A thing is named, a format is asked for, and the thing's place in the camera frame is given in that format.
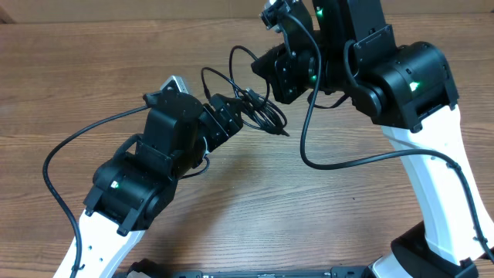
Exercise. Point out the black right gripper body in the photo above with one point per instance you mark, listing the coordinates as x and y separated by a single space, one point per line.
295 81

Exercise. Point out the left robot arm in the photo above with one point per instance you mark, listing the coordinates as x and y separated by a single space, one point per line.
131 189

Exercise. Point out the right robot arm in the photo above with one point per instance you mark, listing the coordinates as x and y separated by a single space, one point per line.
409 91

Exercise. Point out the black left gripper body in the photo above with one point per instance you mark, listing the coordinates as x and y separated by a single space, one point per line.
211 130

